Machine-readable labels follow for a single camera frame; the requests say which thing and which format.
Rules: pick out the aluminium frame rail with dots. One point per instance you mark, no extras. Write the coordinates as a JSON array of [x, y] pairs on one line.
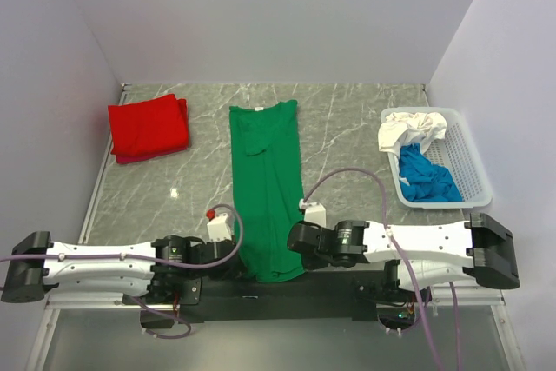
[[441, 297]]

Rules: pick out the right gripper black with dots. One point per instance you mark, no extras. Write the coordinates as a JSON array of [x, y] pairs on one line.
[[311, 262]]

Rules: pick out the white plastic basket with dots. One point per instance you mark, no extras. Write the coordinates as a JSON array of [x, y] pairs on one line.
[[455, 152]]

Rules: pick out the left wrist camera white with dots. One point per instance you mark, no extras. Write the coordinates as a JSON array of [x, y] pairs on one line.
[[219, 226]]

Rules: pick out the green t shirt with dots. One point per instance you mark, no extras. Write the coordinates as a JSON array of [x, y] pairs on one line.
[[267, 187]]

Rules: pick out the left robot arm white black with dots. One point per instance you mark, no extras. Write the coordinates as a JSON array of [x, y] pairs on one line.
[[162, 271]]

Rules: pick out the folded red t shirt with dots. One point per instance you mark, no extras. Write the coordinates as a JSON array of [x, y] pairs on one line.
[[147, 123]]

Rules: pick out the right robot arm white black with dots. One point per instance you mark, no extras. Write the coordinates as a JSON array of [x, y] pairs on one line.
[[423, 255]]

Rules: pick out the white crumpled t shirt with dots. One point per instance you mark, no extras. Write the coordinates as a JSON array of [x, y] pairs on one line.
[[402, 129]]

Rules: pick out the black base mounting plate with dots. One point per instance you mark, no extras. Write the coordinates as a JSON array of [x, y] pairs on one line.
[[353, 294]]

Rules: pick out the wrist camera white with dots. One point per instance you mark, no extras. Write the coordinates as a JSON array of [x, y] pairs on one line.
[[313, 212], [219, 226]]

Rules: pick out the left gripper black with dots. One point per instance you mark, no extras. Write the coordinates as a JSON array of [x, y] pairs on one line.
[[230, 272]]

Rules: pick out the blue crumpled t shirt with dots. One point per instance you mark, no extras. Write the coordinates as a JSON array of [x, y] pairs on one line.
[[423, 181]]

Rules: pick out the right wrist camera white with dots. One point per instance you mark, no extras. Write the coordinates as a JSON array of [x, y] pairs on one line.
[[313, 212]]

